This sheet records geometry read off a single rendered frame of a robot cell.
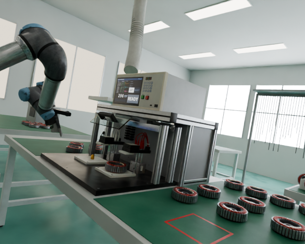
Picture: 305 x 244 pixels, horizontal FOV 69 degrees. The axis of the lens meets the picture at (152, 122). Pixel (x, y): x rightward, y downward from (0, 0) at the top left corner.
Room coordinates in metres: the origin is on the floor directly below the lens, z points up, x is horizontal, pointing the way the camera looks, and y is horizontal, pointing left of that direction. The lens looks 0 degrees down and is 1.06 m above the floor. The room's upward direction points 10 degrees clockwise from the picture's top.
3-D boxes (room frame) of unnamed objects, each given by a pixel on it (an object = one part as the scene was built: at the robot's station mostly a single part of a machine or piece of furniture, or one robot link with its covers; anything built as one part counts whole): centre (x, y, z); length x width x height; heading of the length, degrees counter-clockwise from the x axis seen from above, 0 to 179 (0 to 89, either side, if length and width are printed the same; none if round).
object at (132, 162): (1.22, 0.04, 0.80); 0.08 x 0.05 x 0.06; 44
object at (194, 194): (0.96, -0.19, 0.77); 0.11 x 0.11 x 0.04
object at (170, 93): (1.42, -0.01, 1.22); 0.44 x 0.39 x 0.20; 44
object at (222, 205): (0.85, -0.36, 0.77); 0.11 x 0.11 x 0.04
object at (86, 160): (1.30, 0.31, 0.78); 0.15 x 0.15 x 0.01; 44
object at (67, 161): (1.22, 0.22, 0.76); 0.64 x 0.47 x 0.02; 44
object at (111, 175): (1.12, 0.14, 0.78); 0.15 x 0.15 x 0.01; 44
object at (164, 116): (1.43, 0.00, 1.09); 0.68 x 0.44 x 0.05; 44
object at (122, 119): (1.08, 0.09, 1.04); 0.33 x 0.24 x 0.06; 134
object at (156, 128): (1.28, 0.16, 1.03); 0.62 x 0.01 x 0.03; 44
